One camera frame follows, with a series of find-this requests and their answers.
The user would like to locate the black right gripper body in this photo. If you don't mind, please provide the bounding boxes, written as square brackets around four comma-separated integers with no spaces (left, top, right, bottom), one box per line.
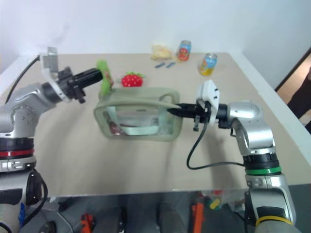
[191,98,211,133]

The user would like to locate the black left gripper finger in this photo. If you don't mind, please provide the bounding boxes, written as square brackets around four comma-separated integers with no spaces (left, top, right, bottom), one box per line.
[72,68,102,79]
[72,75,103,86]

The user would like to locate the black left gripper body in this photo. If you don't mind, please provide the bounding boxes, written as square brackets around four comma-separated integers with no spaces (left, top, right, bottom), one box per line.
[57,67,86,104]

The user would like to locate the green plush keychain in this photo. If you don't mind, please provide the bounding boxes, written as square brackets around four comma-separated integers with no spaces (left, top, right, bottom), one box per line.
[96,60,115,97]

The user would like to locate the green pouch with clear window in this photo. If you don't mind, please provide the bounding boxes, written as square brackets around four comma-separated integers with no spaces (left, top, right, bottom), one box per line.
[93,87,183,143]

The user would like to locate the red strawberry plush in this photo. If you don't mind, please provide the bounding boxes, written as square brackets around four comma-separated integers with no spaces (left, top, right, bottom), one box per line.
[115,70,147,88]

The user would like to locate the yellow blue drink can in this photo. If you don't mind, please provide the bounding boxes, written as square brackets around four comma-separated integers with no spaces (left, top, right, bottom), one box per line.
[199,53,218,77]

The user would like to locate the red orange drink can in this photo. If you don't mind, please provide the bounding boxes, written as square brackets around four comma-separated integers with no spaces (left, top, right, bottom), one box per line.
[177,40,192,62]

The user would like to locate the yellow snack bag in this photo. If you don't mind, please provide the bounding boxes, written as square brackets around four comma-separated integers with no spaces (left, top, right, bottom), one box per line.
[150,43,173,61]

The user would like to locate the yellow green toy under table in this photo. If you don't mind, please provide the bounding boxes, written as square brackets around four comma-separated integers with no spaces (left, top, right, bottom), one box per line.
[209,197,221,210]

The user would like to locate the orange tool under table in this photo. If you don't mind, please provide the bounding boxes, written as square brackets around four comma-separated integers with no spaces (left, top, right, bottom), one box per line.
[191,202,205,233]

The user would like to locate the red orange toy under table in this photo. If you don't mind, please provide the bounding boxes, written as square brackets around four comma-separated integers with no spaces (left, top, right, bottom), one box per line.
[79,212,96,233]

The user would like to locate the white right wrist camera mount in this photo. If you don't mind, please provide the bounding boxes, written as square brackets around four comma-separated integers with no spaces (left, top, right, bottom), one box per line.
[195,80,221,125]

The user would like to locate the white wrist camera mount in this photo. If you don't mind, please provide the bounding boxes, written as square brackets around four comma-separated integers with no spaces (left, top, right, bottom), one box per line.
[195,80,221,125]
[39,47,69,101]

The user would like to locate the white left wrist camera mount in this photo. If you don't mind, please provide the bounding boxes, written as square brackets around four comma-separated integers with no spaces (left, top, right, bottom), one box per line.
[39,47,69,101]

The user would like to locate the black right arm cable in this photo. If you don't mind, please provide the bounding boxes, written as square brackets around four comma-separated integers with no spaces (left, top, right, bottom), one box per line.
[187,120,246,170]

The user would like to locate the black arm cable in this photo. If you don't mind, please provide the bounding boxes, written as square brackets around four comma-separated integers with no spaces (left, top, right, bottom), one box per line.
[5,55,41,102]
[187,120,246,170]

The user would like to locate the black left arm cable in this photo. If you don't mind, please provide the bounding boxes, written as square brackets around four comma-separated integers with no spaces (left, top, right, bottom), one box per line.
[5,55,41,102]

